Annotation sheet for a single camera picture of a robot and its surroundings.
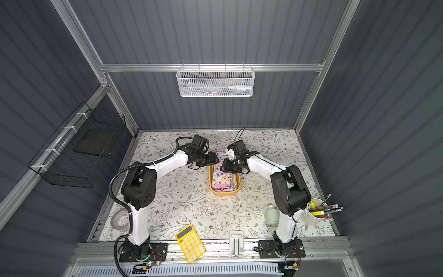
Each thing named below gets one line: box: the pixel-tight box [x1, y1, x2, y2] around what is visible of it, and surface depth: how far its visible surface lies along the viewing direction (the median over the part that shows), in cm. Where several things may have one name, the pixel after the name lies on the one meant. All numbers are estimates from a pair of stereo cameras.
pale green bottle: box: [264, 203, 280, 230], surface depth 79 cm
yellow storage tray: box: [208, 165, 242, 197], surface depth 92 cm
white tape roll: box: [110, 207, 130, 232], surface depth 83 cm
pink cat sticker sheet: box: [211, 151, 238, 193], surface depth 93 cm
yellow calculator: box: [175, 224, 206, 264], surface depth 77 cm
